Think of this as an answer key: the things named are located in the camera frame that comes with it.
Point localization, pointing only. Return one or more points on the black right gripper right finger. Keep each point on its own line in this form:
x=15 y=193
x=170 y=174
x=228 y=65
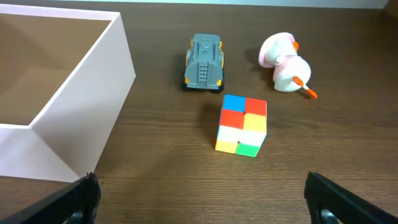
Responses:
x=329 y=202

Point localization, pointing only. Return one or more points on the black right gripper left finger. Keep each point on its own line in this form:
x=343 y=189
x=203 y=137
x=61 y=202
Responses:
x=76 y=203

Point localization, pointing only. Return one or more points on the colourful two-by-two puzzle cube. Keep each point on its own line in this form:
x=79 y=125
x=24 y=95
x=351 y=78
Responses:
x=243 y=125

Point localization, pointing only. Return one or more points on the pink white duck toy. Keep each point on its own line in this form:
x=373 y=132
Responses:
x=291 y=71

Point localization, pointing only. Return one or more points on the grey yellow toy truck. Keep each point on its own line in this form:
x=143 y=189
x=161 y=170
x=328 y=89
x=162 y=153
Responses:
x=204 y=64

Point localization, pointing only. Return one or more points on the pink open box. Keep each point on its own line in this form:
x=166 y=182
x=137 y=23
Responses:
x=65 y=75

